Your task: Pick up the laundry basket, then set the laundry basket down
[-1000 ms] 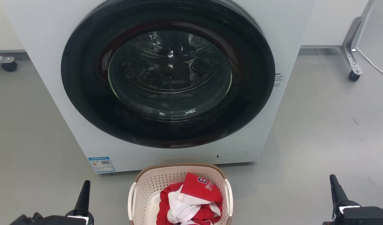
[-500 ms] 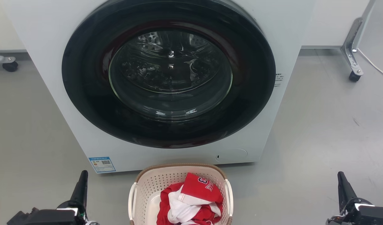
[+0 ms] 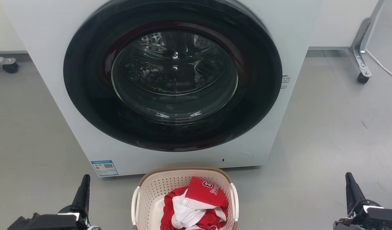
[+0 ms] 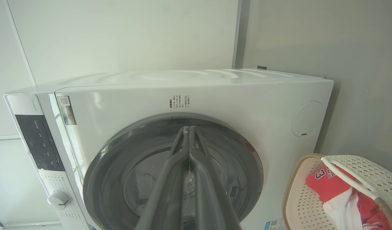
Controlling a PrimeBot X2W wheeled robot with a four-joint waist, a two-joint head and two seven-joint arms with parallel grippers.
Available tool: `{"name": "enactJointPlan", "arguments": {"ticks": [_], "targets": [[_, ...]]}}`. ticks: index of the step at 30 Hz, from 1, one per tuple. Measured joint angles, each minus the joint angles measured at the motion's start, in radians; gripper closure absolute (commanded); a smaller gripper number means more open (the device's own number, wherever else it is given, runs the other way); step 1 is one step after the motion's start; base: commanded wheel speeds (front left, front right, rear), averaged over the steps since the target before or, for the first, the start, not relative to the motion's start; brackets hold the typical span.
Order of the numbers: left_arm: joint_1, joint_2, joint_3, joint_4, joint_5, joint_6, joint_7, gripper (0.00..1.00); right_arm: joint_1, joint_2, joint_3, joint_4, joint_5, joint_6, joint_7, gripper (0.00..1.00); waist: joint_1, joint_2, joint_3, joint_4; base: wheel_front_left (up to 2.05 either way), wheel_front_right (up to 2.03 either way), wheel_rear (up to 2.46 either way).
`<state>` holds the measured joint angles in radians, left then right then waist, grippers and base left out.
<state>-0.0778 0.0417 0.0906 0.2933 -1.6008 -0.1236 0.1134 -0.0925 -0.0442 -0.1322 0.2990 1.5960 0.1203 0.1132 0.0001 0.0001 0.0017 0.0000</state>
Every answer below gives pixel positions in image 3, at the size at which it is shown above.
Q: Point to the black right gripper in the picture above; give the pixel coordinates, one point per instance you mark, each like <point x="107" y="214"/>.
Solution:
<point x="378" y="220"/>

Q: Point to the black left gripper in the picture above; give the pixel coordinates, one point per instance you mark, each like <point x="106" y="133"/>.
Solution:
<point x="49" y="222"/>

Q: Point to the cream perforated laundry basket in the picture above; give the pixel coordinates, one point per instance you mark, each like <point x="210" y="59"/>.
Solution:
<point x="151" y="188"/>

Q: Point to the blue energy label sticker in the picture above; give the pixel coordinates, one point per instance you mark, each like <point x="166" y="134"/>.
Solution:
<point x="104" y="168"/>

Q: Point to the black round washer door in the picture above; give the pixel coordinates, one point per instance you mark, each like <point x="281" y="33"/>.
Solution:
<point x="87" y="95"/>

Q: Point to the black caster wheel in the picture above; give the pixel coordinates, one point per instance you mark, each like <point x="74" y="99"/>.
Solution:
<point x="10" y="68"/>
<point x="363" y="78"/>

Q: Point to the red and white jersey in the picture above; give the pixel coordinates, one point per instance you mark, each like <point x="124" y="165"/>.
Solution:
<point x="200" y="193"/>

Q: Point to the white front-load washing machine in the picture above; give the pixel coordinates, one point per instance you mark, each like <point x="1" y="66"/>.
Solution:
<point x="49" y="38"/>

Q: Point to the tall grey metal frame leg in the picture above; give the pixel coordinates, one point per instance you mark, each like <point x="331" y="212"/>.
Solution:
<point x="360" y="42"/>

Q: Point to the short grey metal frame leg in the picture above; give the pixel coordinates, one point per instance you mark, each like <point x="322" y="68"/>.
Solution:
<point x="2" y="60"/>

